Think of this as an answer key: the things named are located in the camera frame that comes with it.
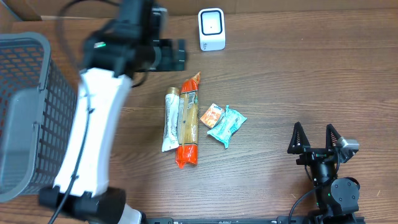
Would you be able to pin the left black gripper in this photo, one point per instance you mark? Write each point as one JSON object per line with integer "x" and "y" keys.
{"x": 170, "y": 55}

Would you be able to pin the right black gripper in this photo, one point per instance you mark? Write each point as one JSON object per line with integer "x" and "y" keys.
{"x": 310, "y": 152}

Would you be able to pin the small orange packet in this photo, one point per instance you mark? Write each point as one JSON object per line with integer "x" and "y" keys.
{"x": 212, "y": 116}

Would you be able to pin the teal snack packet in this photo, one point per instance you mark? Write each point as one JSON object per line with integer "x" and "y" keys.
{"x": 230, "y": 123}

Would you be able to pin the white silver tube package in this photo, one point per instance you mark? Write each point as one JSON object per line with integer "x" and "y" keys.
{"x": 170, "y": 137}

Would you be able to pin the long orange snack package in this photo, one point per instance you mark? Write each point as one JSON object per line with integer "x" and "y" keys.
{"x": 187, "y": 126}

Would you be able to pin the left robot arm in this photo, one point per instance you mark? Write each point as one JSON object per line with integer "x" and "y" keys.
{"x": 129, "y": 44}

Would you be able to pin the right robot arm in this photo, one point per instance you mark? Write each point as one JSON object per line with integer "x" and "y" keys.
{"x": 336, "y": 198}

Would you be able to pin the white barcode scanner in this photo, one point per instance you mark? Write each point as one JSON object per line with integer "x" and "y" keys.
{"x": 211, "y": 29}

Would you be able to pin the grey plastic mesh basket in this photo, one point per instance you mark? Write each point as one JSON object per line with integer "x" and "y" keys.
{"x": 37, "y": 110}

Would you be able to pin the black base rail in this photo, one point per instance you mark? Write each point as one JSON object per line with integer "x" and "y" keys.
{"x": 278, "y": 220}

